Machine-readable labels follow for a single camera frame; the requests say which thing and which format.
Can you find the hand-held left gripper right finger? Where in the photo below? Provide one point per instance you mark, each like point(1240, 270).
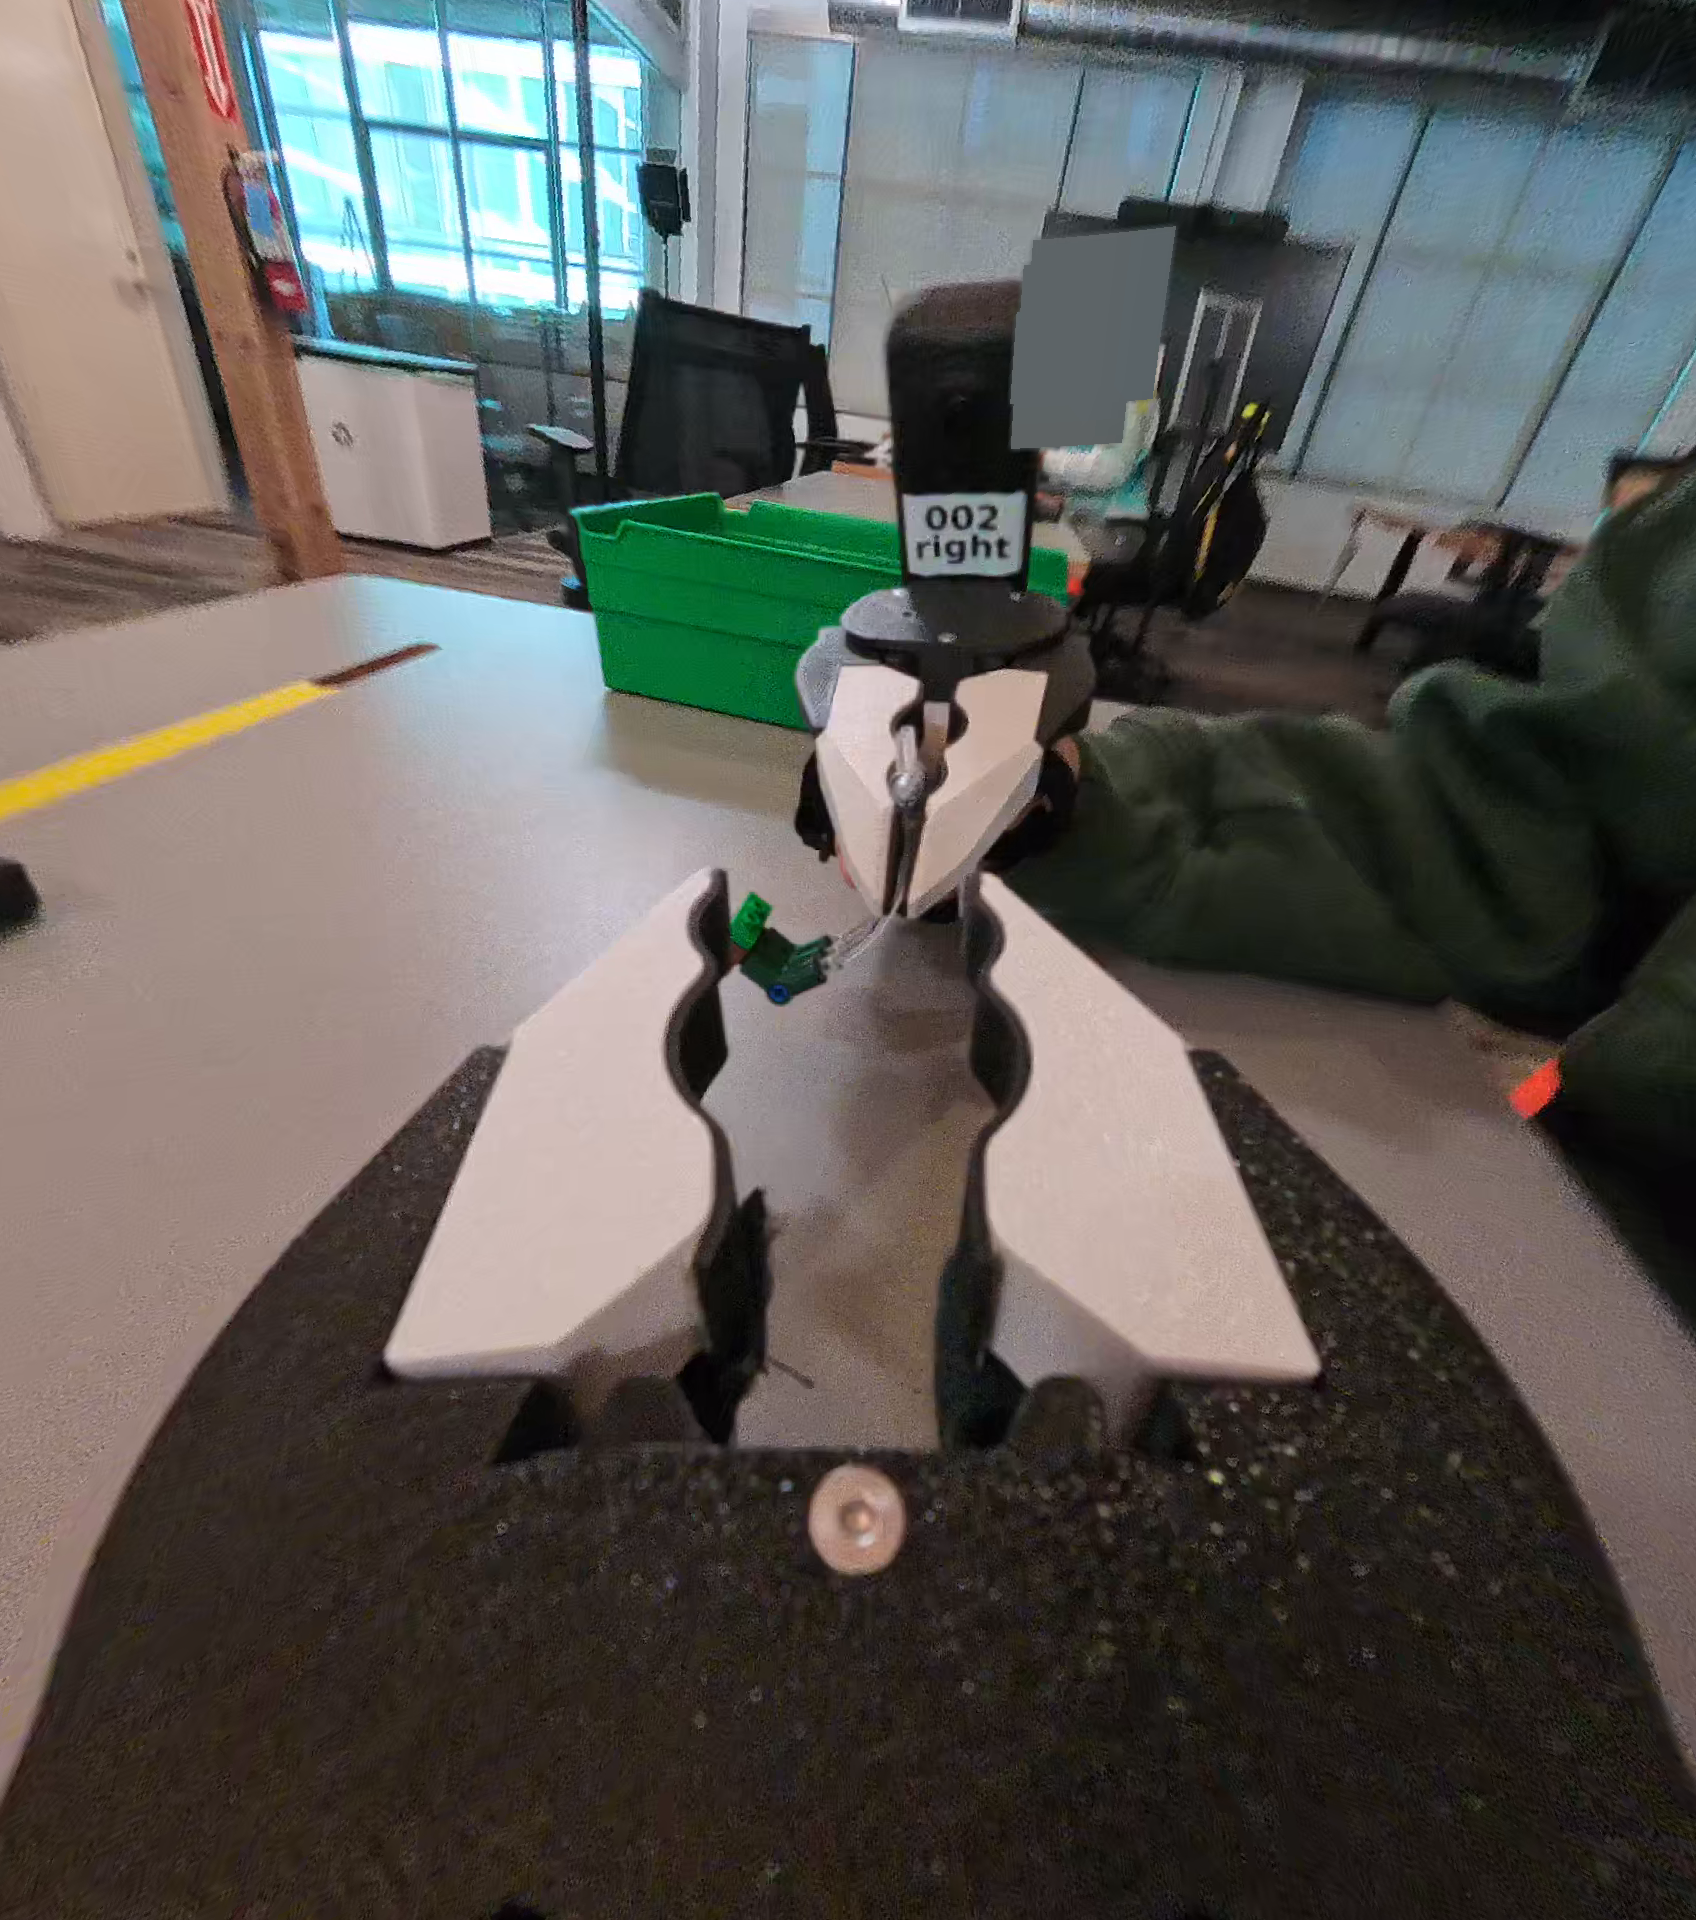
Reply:
point(1132, 1184)

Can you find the black pole stand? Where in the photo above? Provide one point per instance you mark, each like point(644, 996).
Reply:
point(589, 225)

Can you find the green lego piece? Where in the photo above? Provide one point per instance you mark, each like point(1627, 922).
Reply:
point(788, 961)

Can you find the small orange object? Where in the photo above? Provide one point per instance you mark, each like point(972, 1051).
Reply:
point(1534, 1089)

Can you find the wooden post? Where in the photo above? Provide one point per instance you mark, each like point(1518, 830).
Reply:
point(226, 301)

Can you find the yellow tape strip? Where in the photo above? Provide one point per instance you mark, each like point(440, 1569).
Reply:
point(113, 758)

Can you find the white door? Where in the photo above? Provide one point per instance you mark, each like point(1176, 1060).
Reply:
point(53, 270)

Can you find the large grid window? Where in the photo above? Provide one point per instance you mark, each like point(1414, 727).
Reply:
point(473, 150)

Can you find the person's right forearm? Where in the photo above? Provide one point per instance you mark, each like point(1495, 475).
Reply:
point(1389, 841)

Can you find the red fire extinguisher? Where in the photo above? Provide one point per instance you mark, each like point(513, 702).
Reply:
point(271, 225)

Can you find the dark partition panel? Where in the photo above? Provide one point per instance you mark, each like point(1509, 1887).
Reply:
point(1268, 314)

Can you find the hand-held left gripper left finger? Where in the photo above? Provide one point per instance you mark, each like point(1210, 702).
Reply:
point(562, 1171)

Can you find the slim grey lego piece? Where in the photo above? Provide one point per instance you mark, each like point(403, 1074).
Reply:
point(911, 783)

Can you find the black office chair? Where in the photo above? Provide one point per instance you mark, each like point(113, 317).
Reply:
point(706, 390)

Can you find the green plastic bin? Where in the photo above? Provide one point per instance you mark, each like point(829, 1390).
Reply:
point(699, 614)

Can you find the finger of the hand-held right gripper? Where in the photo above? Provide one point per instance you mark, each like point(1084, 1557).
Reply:
point(995, 765)
point(857, 765)

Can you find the small wooden table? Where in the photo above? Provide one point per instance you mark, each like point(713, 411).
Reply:
point(1462, 555)

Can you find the black speaker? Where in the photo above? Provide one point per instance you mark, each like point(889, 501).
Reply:
point(662, 194)

